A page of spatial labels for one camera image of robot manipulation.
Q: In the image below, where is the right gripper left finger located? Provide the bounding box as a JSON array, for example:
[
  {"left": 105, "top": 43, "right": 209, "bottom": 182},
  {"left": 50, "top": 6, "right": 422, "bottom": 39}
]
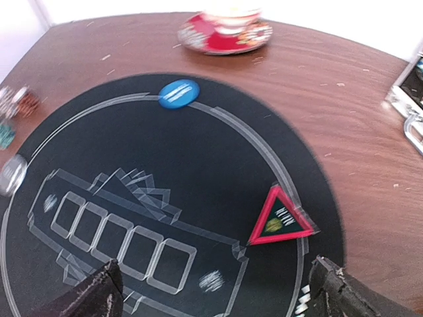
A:
[{"left": 31, "top": 259, "right": 124, "bottom": 317}]

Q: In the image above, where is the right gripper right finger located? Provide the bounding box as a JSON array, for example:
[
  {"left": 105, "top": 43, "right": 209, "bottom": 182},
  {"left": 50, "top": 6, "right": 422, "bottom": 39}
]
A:
[{"left": 309, "top": 256, "right": 416, "bottom": 317}]

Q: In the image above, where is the triangular all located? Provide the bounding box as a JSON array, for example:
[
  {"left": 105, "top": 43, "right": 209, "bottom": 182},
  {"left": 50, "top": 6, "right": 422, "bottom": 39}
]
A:
[{"left": 247, "top": 182, "right": 321, "bottom": 246}]

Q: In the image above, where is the clear dealer button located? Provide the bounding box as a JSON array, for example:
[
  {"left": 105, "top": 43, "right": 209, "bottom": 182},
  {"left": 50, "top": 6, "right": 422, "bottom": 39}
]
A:
[{"left": 0, "top": 155, "right": 28, "bottom": 197}]

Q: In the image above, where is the blue small blind button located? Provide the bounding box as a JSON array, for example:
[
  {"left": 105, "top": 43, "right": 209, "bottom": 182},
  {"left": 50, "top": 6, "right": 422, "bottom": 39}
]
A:
[{"left": 159, "top": 79, "right": 200, "bottom": 110}]

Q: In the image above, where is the round black poker mat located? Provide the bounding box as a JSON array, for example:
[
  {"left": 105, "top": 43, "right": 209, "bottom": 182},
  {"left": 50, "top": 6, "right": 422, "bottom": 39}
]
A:
[{"left": 1, "top": 74, "right": 345, "bottom": 316}]

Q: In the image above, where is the green poker chip stack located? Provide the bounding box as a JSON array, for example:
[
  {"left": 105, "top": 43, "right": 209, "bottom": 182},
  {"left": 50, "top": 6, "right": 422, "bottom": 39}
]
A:
[{"left": 0, "top": 121, "right": 16, "bottom": 150}]

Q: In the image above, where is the orange black chip stack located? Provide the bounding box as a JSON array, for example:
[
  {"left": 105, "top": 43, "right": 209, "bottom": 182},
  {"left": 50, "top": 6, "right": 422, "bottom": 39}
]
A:
[{"left": 17, "top": 87, "right": 40, "bottom": 118}]

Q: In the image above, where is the aluminium poker case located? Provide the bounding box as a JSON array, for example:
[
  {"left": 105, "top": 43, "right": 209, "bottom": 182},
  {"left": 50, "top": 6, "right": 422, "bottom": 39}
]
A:
[{"left": 385, "top": 52, "right": 422, "bottom": 155}]

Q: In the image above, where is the red floral saucer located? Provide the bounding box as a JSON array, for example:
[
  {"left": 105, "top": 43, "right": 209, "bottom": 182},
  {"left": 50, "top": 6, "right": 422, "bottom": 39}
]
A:
[{"left": 177, "top": 12, "right": 273, "bottom": 55}]

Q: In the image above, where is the red patterned bowl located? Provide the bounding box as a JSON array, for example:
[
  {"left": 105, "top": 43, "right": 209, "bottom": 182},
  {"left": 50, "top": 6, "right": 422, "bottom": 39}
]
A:
[{"left": 200, "top": 5, "right": 262, "bottom": 35}]

